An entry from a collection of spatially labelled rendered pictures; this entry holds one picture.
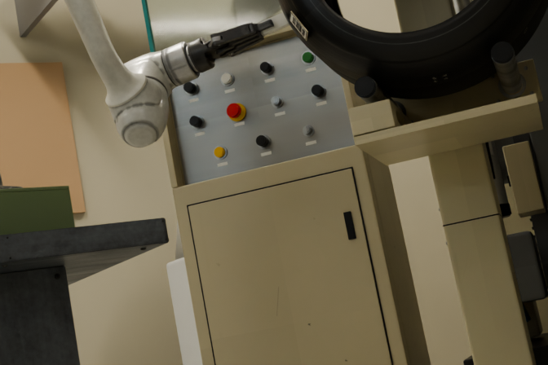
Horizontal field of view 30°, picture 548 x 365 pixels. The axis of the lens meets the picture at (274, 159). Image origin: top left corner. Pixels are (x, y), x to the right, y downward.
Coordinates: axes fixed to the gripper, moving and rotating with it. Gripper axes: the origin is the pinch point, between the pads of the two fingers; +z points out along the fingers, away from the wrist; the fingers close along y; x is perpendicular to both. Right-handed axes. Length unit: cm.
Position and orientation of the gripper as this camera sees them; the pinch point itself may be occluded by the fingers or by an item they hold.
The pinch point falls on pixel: (274, 24)
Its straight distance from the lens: 229.8
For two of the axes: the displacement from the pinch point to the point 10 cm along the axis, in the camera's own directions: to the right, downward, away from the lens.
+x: 3.1, 9.3, -2.1
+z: 9.1, -3.6, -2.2
